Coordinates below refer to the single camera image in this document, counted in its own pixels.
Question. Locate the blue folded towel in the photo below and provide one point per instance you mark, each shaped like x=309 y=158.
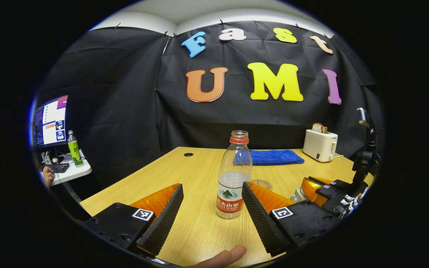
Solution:
x=277 y=157

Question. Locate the green drink bottle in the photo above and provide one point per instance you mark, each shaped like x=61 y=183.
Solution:
x=75 y=150

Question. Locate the clear plastic water bottle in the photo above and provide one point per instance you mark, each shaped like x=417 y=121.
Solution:
x=233 y=186

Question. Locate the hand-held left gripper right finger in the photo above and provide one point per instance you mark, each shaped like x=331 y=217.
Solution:
x=261 y=219

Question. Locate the black keyboard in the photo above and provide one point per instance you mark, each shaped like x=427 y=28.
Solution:
x=59 y=168

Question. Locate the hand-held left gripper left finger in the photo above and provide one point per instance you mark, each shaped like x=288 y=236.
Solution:
x=162 y=223

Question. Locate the white side table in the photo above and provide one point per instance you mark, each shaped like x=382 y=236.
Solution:
x=78 y=172

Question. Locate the computer monitor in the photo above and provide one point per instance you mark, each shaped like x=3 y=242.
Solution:
x=50 y=123

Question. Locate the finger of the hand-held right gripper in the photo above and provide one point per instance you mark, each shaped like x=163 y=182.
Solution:
x=330 y=193
x=339 y=184

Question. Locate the bread slice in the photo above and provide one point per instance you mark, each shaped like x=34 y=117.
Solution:
x=318 y=128

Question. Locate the white toaster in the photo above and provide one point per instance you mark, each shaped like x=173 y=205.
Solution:
x=318 y=146

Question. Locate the round cork coaster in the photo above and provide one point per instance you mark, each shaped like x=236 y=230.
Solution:
x=262 y=184

